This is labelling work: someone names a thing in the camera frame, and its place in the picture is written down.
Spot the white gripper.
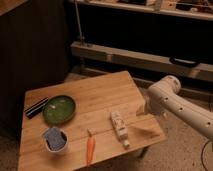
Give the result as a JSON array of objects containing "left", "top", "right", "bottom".
[{"left": 136, "top": 95, "right": 166, "bottom": 117}]

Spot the white bottle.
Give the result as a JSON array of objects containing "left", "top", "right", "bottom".
[{"left": 110, "top": 111, "right": 130, "bottom": 148}]

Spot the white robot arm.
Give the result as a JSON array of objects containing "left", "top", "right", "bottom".
[{"left": 136, "top": 75, "right": 213, "bottom": 141}]

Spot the orange carrot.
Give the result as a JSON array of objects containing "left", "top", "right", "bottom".
[{"left": 86, "top": 130, "right": 96, "bottom": 165}]

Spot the grey metal beam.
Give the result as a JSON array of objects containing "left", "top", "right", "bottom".
[{"left": 71, "top": 41, "right": 213, "bottom": 82}]

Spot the wooden table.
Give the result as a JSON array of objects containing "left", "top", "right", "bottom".
[{"left": 18, "top": 71, "right": 166, "bottom": 171}]

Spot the green plate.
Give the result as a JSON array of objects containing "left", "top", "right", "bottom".
[{"left": 42, "top": 95, "right": 76, "bottom": 125}]

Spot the white cup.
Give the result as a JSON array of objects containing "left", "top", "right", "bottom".
[{"left": 42, "top": 127, "right": 68, "bottom": 155}]

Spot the blue sponge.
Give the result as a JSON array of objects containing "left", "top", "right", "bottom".
[{"left": 44, "top": 127, "right": 66, "bottom": 151}]

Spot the metal pole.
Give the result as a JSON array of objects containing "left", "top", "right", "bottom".
[{"left": 74, "top": 0, "right": 85, "bottom": 45}]

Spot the black handle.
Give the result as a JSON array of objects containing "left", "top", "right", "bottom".
[{"left": 169, "top": 57, "right": 200, "bottom": 68}]

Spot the black cable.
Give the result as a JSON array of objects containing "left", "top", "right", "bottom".
[{"left": 200, "top": 139, "right": 213, "bottom": 171}]

